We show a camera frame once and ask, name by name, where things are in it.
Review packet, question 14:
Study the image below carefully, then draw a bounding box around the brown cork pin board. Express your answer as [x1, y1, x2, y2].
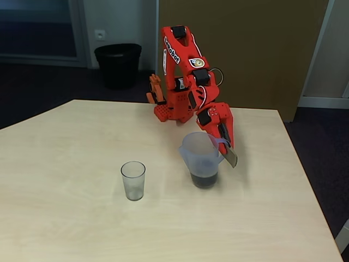
[157, 0, 331, 123]

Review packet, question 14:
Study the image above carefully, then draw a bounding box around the white furniture edge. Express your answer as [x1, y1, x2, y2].
[334, 218, 349, 254]

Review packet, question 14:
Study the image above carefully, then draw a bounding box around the clear plastic cup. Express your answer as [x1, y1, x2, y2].
[121, 160, 146, 202]

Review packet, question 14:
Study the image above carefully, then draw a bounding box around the black waste bin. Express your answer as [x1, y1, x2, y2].
[94, 43, 142, 91]

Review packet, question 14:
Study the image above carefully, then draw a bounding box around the clear jug with cardboard handle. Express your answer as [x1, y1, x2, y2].
[178, 132, 238, 189]

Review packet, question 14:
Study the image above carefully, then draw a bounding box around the orange table clamp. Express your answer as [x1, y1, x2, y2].
[146, 73, 167, 106]

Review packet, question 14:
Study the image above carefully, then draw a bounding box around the glass door with grey frame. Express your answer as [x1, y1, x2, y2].
[0, 0, 91, 68]

